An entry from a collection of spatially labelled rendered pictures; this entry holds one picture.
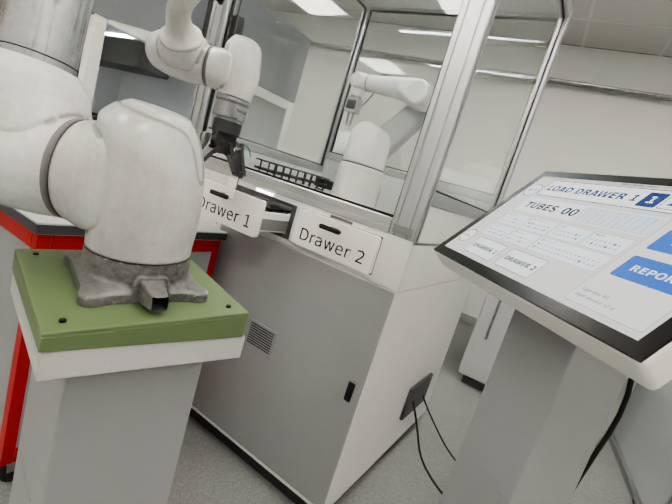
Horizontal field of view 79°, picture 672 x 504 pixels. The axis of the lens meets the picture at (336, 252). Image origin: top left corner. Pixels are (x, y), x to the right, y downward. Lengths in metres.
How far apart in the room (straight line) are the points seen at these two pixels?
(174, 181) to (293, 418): 0.97
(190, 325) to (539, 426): 0.57
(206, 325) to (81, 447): 0.25
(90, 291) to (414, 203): 0.78
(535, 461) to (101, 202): 0.77
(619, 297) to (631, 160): 3.88
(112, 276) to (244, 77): 0.67
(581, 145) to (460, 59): 3.35
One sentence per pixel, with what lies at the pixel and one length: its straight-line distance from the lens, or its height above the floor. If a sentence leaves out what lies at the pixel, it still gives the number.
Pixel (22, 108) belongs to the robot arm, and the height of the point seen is 1.02.
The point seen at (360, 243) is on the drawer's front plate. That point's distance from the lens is 1.16.
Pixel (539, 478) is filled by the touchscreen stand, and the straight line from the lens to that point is 0.84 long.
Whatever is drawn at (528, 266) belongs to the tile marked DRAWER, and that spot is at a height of 1.00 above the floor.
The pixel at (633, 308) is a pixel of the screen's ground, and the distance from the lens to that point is 0.59.
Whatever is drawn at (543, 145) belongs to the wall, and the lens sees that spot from 4.44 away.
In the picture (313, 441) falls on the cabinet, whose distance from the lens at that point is 1.39.
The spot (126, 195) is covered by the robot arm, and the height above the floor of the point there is 0.95.
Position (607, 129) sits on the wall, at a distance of 4.50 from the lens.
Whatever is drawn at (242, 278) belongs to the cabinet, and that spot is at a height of 0.63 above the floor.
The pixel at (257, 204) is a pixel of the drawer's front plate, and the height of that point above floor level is 0.91.
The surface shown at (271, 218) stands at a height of 0.88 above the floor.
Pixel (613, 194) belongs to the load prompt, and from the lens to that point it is 0.84.
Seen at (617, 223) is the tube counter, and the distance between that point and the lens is 0.75.
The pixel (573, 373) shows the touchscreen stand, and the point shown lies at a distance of 0.76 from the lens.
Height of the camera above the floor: 1.05
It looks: 10 degrees down
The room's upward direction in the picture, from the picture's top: 17 degrees clockwise
